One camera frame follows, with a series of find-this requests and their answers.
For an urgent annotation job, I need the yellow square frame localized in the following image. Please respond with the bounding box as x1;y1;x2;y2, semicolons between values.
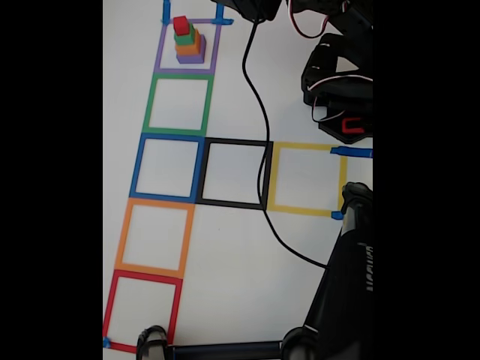
266;141;348;218

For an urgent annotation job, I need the black tripod stand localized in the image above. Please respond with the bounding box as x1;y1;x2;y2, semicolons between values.
135;181;374;360

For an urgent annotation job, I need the purple square block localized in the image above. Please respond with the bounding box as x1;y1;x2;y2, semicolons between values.
175;35;206;65

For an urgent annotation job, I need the long blue tape strip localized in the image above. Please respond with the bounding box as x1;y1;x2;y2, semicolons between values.
329;146;374;159

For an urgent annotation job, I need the red white servo wire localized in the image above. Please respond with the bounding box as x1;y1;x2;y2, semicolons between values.
287;0;352;38
310;76;374;124

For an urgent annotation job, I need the green square frame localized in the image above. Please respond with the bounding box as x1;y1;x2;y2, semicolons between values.
142;73;215;137

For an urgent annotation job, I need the red square frame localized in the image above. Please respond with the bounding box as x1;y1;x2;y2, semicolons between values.
103;269;184;355

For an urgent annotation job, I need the orange square frame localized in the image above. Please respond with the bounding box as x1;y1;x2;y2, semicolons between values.
114;197;196;281

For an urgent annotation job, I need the purple square frame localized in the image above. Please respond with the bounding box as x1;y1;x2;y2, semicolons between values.
153;17;222;75

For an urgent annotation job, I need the blue square frame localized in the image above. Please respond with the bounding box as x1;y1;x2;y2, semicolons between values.
129;133;206;205

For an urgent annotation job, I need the orange square block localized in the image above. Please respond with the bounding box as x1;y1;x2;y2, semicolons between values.
175;31;202;56

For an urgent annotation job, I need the black camera cable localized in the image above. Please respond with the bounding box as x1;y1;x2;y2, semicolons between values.
241;18;331;269

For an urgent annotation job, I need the black square frame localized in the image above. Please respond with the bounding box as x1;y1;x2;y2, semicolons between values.
195;137;274;211

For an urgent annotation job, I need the green cube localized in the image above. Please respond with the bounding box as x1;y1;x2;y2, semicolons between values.
174;22;196;46

